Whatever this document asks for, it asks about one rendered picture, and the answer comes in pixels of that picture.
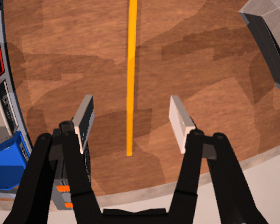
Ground orange long bar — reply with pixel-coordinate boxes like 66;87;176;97
127;0;137;156

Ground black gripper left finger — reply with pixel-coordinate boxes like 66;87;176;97
3;95;106;224

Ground blue open bin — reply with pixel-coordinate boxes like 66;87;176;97
0;131;30;190

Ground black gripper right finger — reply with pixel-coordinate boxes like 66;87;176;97
165;95;269;224

